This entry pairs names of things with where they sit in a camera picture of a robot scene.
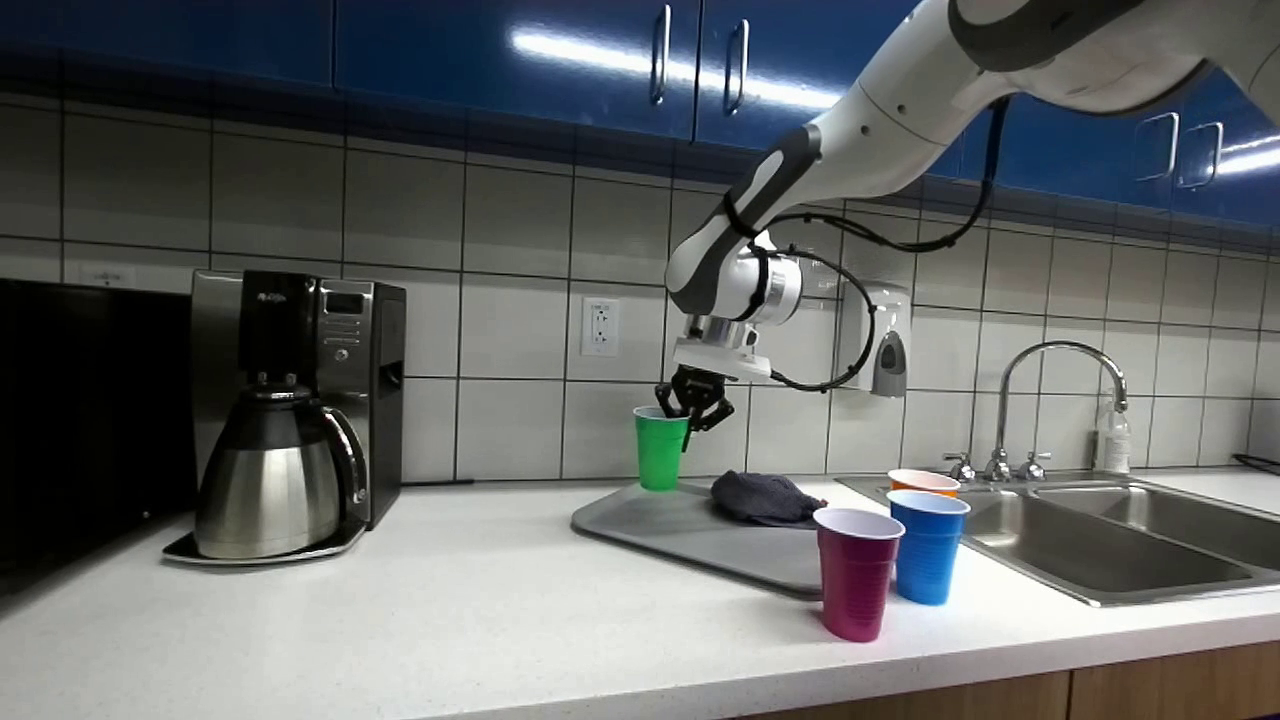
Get steel coffee carafe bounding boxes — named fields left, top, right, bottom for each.
left=194, top=390, right=365, bottom=559

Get chrome kitchen faucet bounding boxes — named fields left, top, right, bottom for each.
left=946, top=337, right=1127, bottom=485

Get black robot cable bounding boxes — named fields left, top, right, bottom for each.
left=716, top=95, right=1014, bottom=395

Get grey serving tray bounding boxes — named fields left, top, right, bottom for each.
left=569, top=474, right=873, bottom=599

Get white wall outlet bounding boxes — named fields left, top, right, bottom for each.
left=580, top=295, right=620, bottom=354

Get green plastic cup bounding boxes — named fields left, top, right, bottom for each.
left=633, top=407, right=686, bottom=492

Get blue upper cabinets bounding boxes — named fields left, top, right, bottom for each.
left=0, top=0, right=1277, bottom=224

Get stainless steel double sink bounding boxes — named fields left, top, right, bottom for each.
left=963, top=478, right=1280, bottom=609

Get orange plastic cup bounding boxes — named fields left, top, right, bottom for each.
left=888, top=468, right=963, bottom=497

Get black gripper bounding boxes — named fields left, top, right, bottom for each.
left=652, top=368, right=733, bottom=447

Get blue plastic cup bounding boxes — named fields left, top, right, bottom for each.
left=888, top=486, right=971, bottom=604

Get black microwave oven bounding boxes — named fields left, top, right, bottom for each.
left=0, top=280, right=194, bottom=592

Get white soap dispenser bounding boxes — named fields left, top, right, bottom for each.
left=830, top=285, right=911, bottom=395

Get steel coffee maker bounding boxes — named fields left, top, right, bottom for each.
left=163, top=270, right=408, bottom=568

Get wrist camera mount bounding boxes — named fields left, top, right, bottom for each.
left=671, top=337, right=773, bottom=380

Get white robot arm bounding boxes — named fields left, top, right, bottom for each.
left=656, top=0, right=1280, bottom=430

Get magenta plastic cup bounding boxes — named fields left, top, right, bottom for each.
left=810, top=507, right=902, bottom=639

